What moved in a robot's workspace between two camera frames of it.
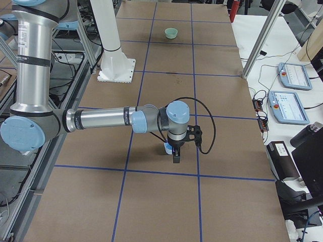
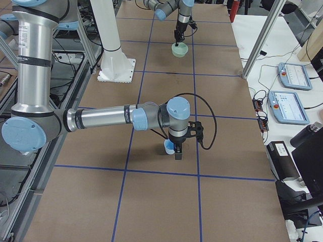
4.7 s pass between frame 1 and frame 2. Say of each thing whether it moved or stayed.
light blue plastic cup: stayed
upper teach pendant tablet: stayed
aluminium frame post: stayed
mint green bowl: moved
